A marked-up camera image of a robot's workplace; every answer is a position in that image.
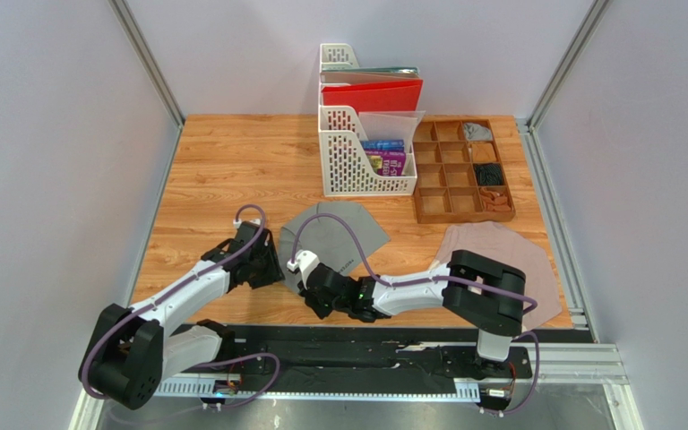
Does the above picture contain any grey underwear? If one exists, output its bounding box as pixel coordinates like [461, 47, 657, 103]
[279, 201, 390, 275]

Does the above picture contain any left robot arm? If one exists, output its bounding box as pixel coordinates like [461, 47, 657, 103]
[78, 221, 283, 410]

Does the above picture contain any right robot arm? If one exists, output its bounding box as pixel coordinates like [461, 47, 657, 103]
[287, 250, 537, 363]

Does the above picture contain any pink underwear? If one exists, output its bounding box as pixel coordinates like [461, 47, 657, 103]
[429, 221, 563, 329]

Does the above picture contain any white file organizer rack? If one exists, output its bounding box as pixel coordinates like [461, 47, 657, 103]
[318, 43, 417, 197]

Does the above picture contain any purple book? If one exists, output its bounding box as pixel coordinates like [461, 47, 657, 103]
[365, 150, 407, 176]

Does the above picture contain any blue book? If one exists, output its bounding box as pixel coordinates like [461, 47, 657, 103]
[360, 140, 405, 151]

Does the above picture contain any translucent plastic folder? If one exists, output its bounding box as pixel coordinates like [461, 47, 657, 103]
[358, 111, 425, 152]

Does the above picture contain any orange rolled cloth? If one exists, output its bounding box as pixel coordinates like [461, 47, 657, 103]
[479, 187, 512, 212]

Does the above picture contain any black rolled cloth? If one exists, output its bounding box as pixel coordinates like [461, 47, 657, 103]
[473, 163, 504, 186]

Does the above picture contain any brown rolled cloth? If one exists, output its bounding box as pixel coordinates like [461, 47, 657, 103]
[469, 142, 498, 164]

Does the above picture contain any red folder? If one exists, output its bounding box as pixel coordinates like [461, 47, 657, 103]
[321, 79, 424, 113]

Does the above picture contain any grey rolled cloth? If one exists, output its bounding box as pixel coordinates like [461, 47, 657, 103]
[462, 122, 494, 142]

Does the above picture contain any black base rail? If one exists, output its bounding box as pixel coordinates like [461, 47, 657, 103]
[120, 323, 596, 407]

